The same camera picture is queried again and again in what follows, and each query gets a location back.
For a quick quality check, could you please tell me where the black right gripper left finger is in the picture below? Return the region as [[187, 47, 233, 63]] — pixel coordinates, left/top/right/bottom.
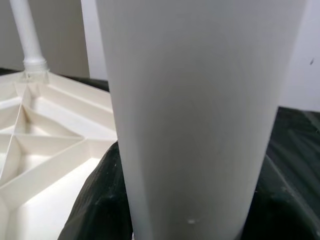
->
[[57, 141, 133, 240]]

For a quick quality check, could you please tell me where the white plastic children table top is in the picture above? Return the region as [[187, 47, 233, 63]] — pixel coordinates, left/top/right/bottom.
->
[[0, 67, 121, 240]]

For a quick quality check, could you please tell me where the black table cloth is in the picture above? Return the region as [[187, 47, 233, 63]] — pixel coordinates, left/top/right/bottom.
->
[[0, 66, 320, 240]]

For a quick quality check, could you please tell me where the white plastic table leg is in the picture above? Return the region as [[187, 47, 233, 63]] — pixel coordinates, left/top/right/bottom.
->
[[94, 0, 307, 240], [8, 0, 50, 83]]

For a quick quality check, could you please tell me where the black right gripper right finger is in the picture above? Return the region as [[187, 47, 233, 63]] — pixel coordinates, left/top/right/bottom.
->
[[239, 156, 320, 240]]

